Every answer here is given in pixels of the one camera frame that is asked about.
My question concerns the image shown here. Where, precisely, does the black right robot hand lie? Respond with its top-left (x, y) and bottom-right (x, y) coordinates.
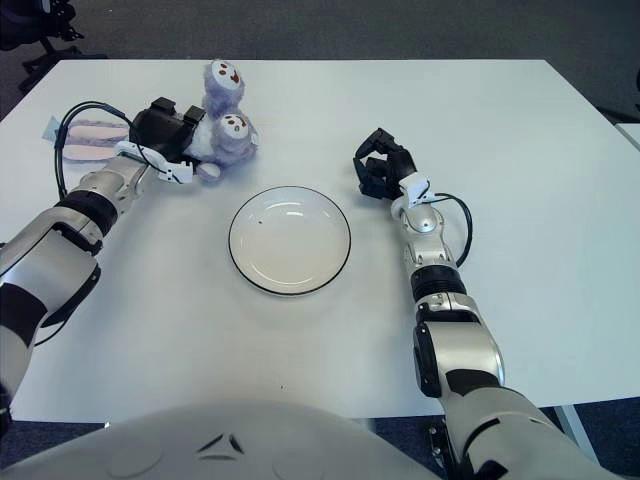
top-left (352, 127), bottom-right (417, 201)

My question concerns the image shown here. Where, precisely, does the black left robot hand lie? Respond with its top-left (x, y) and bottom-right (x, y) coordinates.
top-left (128, 97), bottom-right (207, 169)

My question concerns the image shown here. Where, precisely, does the purple bunny plush doll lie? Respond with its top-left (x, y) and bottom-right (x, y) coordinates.
top-left (42, 59), bottom-right (260, 184)

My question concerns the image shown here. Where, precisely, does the white plate with black rim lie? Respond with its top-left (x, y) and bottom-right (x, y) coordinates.
top-left (228, 185), bottom-right (352, 295)

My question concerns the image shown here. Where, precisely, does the black office chair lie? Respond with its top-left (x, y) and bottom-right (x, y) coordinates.
top-left (0, 0), bottom-right (109, 91)

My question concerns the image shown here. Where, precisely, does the white side table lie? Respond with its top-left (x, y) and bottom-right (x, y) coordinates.
top-left (614, 122), bottom-right (640, 151)

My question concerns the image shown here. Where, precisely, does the white table leg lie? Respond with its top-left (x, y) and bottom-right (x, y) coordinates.
top-left (552, 403), bottom-right (599, 461)

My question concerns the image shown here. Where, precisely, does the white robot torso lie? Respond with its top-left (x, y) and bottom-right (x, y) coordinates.
top-left (0, 397), bottom-right (466, 480)

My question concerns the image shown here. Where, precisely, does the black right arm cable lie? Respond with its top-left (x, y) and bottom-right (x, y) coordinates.
top-left (432, 192), bottom-right (474, 266)

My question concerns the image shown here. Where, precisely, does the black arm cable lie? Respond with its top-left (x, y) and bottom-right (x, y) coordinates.
top-left (29, 102), bottom-right (151, 349)
top-left (432, 192), bottom-right (474, 266)

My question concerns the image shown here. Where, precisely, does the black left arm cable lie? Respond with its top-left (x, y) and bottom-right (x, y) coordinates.
top-left (29, 102), bottom-right (151, 349)

